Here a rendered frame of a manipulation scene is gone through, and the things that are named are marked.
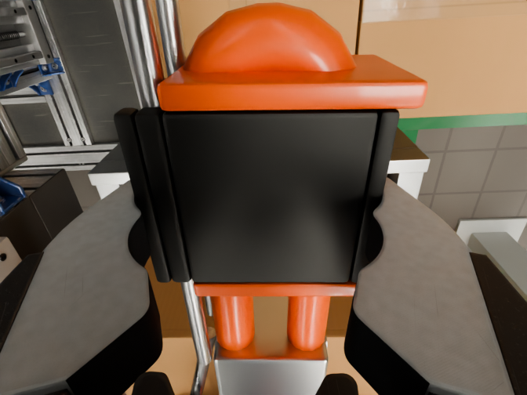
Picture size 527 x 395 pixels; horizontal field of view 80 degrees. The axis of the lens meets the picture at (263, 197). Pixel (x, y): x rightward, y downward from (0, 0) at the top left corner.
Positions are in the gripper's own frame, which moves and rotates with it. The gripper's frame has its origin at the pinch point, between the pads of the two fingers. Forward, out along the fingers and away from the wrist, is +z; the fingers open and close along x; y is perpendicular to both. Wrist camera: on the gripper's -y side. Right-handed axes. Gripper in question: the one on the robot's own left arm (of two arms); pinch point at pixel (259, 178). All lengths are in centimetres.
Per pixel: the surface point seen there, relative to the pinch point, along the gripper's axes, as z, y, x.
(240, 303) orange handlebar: -0.6, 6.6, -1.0
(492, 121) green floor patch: 108, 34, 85
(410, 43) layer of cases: 54, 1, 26
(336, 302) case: 18.5, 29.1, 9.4
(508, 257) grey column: 90, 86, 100
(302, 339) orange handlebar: -0.6, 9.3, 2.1
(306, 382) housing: -1.3, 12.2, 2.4
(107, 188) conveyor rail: 49, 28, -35
